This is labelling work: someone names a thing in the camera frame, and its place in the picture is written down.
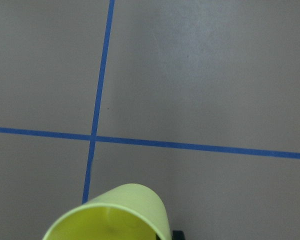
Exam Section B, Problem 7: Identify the yellow plastic cup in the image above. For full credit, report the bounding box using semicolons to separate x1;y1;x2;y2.
43;183;173;240

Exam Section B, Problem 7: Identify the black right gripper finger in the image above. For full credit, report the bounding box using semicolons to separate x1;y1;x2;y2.
172;230;185;240

